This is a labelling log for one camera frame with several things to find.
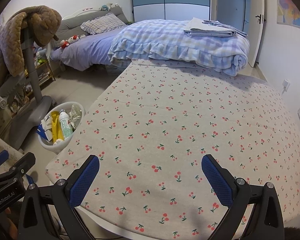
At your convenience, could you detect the white AD calcium milk bottle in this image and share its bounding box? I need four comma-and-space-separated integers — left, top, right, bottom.
59, 109, 73, 139

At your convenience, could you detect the cream plastic bag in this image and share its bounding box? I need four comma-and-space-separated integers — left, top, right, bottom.
69, 104, 82, 130

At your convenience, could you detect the blue milk carton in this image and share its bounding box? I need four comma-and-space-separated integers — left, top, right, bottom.
37, 124, 47, 140

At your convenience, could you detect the yellow snack package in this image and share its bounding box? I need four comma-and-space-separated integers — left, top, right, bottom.
51, 111, 64, 143

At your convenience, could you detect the white trash bin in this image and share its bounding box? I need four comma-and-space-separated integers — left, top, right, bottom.
37, 102, 85, 154

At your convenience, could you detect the floral fabric cushion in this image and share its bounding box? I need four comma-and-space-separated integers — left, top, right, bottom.
0, 138, 23, 166

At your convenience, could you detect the grey rolling chair stand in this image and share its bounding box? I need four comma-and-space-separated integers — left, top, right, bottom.
0, 28, 53, 150

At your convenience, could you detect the wooden toy shelf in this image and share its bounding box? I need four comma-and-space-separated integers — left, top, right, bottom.
24, 60, 56, 93

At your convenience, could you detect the red white plush toy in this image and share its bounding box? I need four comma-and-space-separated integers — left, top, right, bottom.
60, 35, 80, 49

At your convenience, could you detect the brown plush blanket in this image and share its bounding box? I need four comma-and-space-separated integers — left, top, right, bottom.
0, 5, 62, 87

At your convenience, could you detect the cherry print table cloth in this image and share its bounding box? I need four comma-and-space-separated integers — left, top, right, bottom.
46, 60, 300, 239

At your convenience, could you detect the purple bed sheet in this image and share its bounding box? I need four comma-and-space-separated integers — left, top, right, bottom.
50, 26, 126, 71

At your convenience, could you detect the grey headboard cushion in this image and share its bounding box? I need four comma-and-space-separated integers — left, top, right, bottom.
55, 6, 128, 41

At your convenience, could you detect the plaid pillow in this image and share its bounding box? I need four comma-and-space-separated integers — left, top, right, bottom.
81, 13, 126, 35

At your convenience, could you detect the folded striped sheet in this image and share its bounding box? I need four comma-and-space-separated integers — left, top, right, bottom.
184, 17, 248, 38

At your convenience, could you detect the white wall socket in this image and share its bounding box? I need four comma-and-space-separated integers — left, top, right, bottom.
282, 79, 290, 94

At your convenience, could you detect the wall map poster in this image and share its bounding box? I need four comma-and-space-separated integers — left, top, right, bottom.
277, 0, 300, 28

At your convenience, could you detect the white door with handle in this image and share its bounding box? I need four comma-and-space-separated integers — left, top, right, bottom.
248, 0, 265, 67

